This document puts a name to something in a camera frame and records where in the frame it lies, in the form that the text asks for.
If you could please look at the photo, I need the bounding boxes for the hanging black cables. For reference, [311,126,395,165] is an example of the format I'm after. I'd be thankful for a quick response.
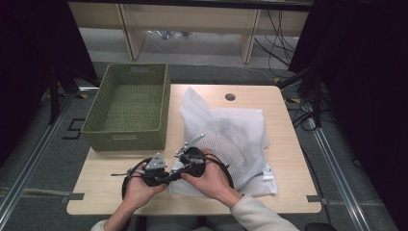
[254,9,301,70]

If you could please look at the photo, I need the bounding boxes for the left hand-held gripper cable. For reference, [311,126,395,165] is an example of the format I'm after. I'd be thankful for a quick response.
[110,157,152,200]

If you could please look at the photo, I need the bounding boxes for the right hand-held gripper cable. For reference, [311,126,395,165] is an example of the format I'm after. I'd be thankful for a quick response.
[205,153,235,191]

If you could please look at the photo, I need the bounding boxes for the person's legs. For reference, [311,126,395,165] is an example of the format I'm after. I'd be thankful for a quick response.
[145,215,239,231]

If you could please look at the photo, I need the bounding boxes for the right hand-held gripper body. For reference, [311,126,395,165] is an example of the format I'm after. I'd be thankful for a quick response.
[174,134,208,178]

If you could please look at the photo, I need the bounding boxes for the black metal stand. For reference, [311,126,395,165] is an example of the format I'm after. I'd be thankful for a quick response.
[47,62,101,126]
[277,65,323,129]

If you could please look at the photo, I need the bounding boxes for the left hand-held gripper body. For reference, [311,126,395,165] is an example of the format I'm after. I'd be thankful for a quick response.
[128,152,171,188]

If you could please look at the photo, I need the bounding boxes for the beige wooden desk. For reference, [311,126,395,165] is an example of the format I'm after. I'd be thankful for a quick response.
[67,1,311,64]

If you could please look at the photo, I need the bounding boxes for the person's right hand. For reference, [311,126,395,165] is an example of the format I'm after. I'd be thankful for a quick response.
[181,148,243,208]

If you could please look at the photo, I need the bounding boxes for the black curtain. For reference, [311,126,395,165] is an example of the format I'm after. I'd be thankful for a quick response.
[288,0,408,231]
[0,0,99,167]

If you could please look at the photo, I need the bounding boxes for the hand-held gripper cable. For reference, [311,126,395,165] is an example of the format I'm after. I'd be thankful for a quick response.
[205,153,235,191]
[110,157,152,200]

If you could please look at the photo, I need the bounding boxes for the clear plastic wrap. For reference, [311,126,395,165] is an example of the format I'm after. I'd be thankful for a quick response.
[147,30,195,40]

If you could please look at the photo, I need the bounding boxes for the white mesh laundry bag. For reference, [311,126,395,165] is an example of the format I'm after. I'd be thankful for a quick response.
[167,86,278,197]

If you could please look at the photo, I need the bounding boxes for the black floor cables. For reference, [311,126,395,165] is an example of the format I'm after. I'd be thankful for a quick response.
[286,99,335,133]

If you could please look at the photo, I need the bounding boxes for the person's left hand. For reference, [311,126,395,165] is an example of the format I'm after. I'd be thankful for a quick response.
[123,175,167,210]

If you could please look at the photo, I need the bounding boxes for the metal floor rail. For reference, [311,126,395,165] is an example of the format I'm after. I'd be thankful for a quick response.
[0,86,99,225]
[307,118,373,231]

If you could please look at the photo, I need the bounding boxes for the green woven basket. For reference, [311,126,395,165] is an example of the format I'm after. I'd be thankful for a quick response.
[81,63,171,152]

